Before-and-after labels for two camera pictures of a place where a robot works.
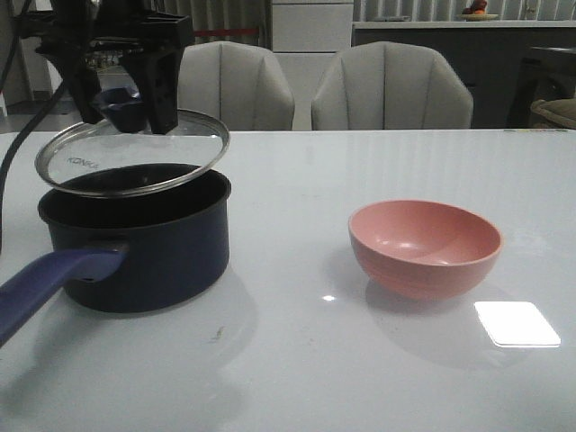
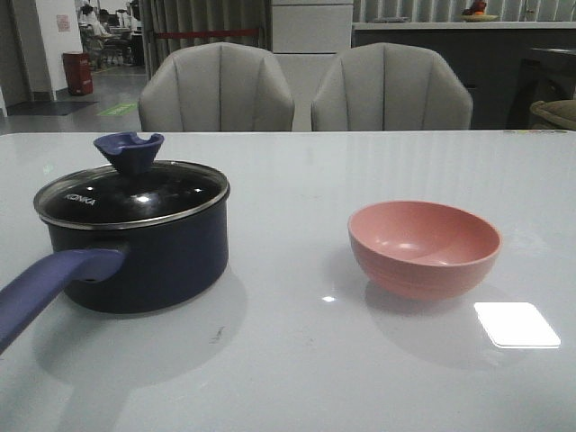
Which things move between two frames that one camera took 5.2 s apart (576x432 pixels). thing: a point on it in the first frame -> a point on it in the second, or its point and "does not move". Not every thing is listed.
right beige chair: (391, 85) does not move
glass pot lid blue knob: (118, 156) -> (132, 193)
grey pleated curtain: (222, 14) does not move
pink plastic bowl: (422, 249) does not move
